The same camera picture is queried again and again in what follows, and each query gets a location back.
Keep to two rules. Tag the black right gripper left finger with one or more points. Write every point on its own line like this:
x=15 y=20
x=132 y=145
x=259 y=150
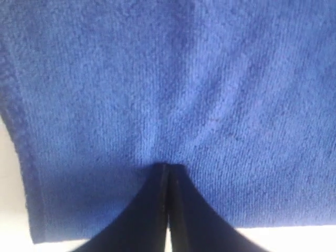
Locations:
x=142 y=225

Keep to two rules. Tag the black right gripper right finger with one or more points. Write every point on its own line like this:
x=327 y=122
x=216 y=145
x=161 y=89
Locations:
x=194 y=225

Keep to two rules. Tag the blue microfiber towel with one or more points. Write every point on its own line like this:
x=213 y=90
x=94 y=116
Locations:
x=240 y=92

